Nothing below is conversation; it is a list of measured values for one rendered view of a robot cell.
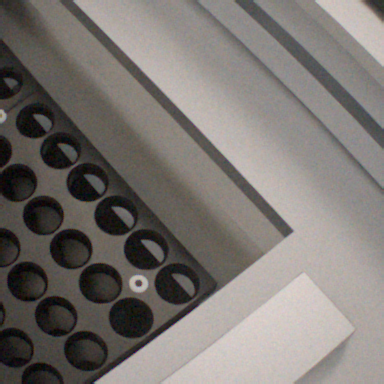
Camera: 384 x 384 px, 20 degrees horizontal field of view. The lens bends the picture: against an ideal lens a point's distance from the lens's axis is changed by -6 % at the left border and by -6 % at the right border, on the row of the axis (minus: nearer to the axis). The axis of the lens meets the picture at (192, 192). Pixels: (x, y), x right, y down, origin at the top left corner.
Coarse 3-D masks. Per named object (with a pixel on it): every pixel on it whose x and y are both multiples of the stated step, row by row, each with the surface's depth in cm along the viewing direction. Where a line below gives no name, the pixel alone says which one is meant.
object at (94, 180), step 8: (8, 80) 43; (16, 88) 43; (40, 120) 42; (48, 120) 42; (48, 128) 42; (64, 144) 42; (64, 152) 42; (72, 152) 42; (72, 160) 42; (88, 176) 41; (96, 176) 41; (96, 184) 41
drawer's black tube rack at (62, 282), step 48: (0, 96) 40; (0, 144) 36; (0, 192) 35; (48, 192) 35; (96, 192) 39; (0, 240) 37; (48, 240) 34; (96, 240) 35; (0, 288) 34; (48, 288) 34; (96, 288) 37; (144, 288) 34; (0, 336) 33; (48, 336) 33; (96, 336) 33; (144, 336) 33
